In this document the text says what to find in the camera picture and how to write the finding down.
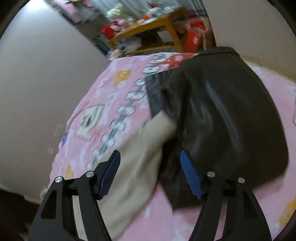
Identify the pink patterned bed blanket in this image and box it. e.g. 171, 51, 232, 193
50, 52, 295, 240

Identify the black leather jacket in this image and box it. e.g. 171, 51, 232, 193
145, 47, 288, 209

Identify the wooden table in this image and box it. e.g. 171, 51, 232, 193
107, 7, 189, 54

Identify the beige hooded sweatshirt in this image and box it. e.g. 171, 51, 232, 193
73, 111, 179, 241

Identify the orange red bag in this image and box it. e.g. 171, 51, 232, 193
184, 31, 202, 53

